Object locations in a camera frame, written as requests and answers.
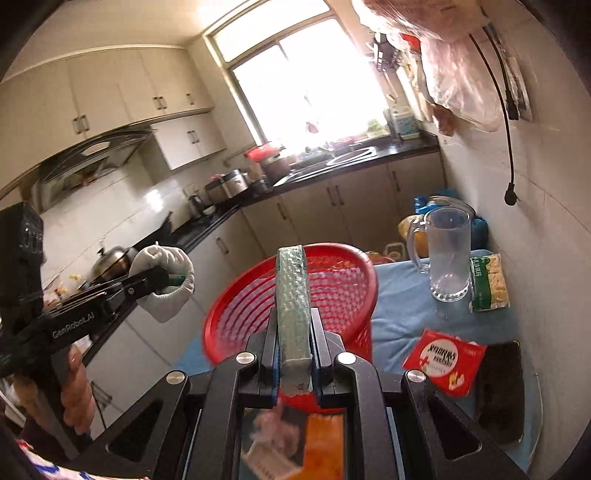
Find steel pot with lid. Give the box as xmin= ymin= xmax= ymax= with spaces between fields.
xmin=91 ymin=246 xmax=135 ymax=284

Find pink white plastic wrapper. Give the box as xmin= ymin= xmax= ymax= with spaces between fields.
xmin=240 ymin=405 xmax=303 ymax=480

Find black smartphone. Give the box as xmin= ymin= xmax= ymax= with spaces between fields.
xmin=476 ymin=340 xmax=525 ymax=446

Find person's left hand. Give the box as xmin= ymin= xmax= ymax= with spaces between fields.
xmin=13 ymin=344 xmax=98 ymax=435

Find orange cardboard box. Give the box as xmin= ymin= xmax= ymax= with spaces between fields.
xmin=301 ymin=414 xmax=345 ymax=479

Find black hanging cable plug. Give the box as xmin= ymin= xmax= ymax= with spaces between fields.
xmin=469 ymin=34 xmax=519 ymax=207

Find clear glass mug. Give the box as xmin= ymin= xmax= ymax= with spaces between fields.
xmin=407 ymin=206 xmax=471 ymax=303

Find red lid pot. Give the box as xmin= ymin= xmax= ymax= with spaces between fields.
xmin=243 ymin=142 xmax=290 ymax=186

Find red plastic mesh basket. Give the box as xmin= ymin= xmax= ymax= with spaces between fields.
xmin=202 ymin=243 xmax=378 ymax=414

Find range hood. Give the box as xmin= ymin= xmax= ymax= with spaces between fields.
xmin=30 ymin=129 xmax=152 ymax=213

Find green white tissue pack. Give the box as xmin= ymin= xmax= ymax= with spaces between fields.
xmin=276 ymin=245 xmax=312 ymax=397

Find green snack packet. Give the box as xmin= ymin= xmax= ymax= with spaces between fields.
xmin=470 ymin=253 xmax=510 ymax=312

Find hanging plastic bags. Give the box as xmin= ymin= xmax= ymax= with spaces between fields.
xmin=353 ymin=1 xmax=502 ymax=133

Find blue table cloth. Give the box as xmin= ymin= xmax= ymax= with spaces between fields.
xmin=174 ymin=248 xmax=544 ymax=471

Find electric kettle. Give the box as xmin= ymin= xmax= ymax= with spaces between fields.
xmin=188 ymin=194 xmax=205 ymax=219

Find silver rice cooker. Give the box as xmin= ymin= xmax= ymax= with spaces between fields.
xmin=222 ymin=169 xmax=250 ymax=198

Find red tissue packet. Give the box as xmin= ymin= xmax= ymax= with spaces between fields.
xmin=403 ymin=328 xmax=487 ymax=397

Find black wok pan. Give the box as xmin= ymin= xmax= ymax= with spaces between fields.
xmin=132 ymin=211 xmax=172 ymax=252

